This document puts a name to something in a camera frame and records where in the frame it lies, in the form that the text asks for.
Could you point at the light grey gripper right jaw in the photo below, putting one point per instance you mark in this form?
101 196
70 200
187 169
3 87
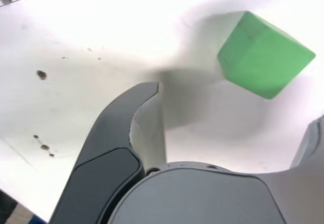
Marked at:
202 198

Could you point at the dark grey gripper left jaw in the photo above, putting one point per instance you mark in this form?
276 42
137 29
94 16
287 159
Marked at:
106 138

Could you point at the green cube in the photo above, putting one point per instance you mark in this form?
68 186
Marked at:
263 57

